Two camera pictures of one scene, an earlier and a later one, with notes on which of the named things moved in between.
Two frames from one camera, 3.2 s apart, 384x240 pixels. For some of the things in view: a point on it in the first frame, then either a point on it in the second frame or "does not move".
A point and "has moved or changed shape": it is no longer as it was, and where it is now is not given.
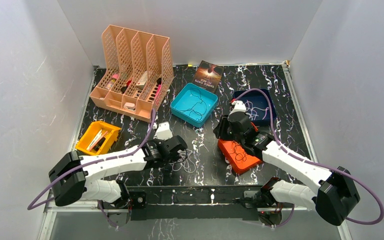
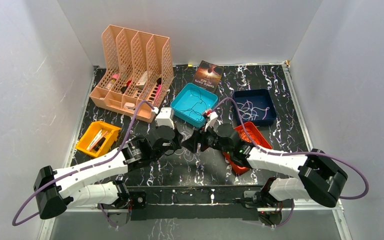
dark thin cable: (199, 107) does not move
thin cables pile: (184, 162) has moved or changed shape
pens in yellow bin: (97, 141) does not move
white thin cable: (252, 112) does not move
